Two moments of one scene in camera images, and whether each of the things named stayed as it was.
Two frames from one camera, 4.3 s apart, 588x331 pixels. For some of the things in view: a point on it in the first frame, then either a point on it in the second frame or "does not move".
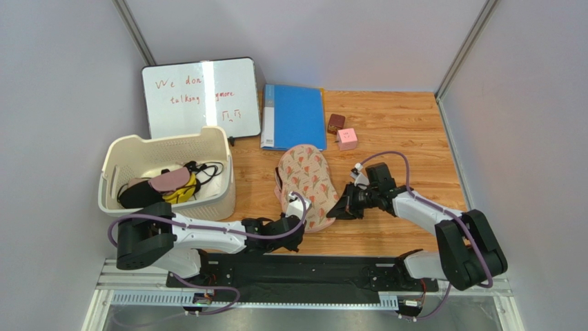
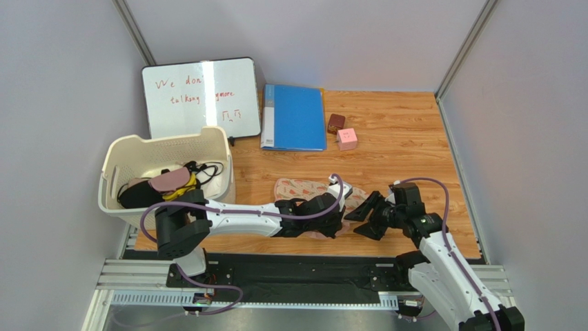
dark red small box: x=336 y=123 does not move
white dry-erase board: x=183 y=99 does not move
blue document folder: x=292 y=115 does not move
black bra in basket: x=140 y=196 does not move
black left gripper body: x=292 y=245 -> x=327 y=227
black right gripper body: x=351 y=201 -> x=379 y=216
